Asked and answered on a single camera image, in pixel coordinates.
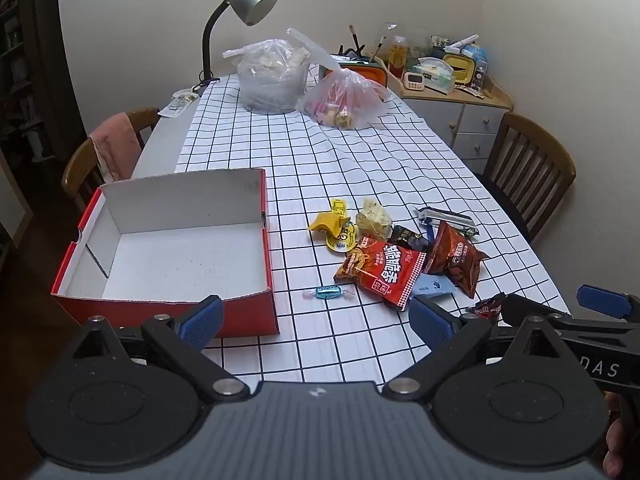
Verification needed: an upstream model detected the paper leaflet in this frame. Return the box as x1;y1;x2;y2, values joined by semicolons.
159;87;202;120

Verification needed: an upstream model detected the pink plastic bag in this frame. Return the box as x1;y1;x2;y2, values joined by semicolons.
297;67;393;131

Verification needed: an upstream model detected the red chip bag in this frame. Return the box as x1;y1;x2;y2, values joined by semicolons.
333;239;427;312

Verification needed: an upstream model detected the orange container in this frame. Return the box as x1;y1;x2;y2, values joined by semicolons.
319;60;388;88

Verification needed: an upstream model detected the person's right hand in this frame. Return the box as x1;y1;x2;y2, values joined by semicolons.
602;393;633;478

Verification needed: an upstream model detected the red-brown cookie bag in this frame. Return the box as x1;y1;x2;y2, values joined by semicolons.
425;220;490;299

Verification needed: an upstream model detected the yellow jelly packet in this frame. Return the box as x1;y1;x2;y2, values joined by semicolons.
326;199;361;252

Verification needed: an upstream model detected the dark snack packet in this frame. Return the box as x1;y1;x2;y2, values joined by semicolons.
387;225;431;253

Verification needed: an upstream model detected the pale yellow snack packet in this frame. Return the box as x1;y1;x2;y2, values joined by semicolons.
356;198;393;241

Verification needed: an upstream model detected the silver desk lamp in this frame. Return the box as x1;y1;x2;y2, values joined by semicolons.
192;0;280;96

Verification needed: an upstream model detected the pink cloth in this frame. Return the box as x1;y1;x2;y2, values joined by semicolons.
89;112;143;183

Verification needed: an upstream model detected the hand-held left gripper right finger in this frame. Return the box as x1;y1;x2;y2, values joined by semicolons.
382;294;564;404

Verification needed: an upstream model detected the red cardboard box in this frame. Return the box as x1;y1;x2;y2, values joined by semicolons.
50;167;278;338

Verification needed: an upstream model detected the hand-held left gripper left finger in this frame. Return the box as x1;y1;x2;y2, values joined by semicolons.
74;295;250;405

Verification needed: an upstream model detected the silver snack bar wrapper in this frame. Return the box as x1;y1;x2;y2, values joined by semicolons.
416;206;480;237

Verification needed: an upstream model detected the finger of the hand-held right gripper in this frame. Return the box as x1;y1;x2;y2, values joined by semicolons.
576;284;640;322
500;294;640;337

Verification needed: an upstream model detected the yellow folded snack packet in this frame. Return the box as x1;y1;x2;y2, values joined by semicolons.
307;212;348;236

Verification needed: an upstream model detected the white drawer cabinet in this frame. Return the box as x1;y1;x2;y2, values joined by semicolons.
387;75;514;176

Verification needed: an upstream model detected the teal wrapped candy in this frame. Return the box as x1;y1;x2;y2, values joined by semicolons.
303;285;354;302

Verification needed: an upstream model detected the wooden chair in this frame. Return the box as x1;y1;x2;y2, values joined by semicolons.
61;107;161;211
475;112;577;243

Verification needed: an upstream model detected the small dark red packet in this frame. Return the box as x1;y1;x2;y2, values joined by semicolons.
462;292;507;322

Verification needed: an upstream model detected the yellow and black box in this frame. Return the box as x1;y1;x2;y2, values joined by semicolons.
443;54;477;86

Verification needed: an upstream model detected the orange drink bottle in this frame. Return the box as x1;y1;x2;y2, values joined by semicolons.
389;35;410;80

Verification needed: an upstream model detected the white tissue pack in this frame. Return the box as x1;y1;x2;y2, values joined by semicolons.
416;57;457;95

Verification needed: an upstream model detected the blue snack packet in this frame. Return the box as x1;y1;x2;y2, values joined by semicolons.
411;272;457;302

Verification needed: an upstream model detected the clear plastic bag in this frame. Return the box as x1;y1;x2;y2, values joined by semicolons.
222;27;346;113

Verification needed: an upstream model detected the dark bookshelf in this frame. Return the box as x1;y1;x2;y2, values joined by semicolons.
0;0;56;161

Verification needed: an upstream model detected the white tube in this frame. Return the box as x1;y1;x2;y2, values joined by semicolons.
445;34;481;53

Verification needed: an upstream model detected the checkered tablecloth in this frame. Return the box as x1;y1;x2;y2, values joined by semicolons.
175;71;573;386

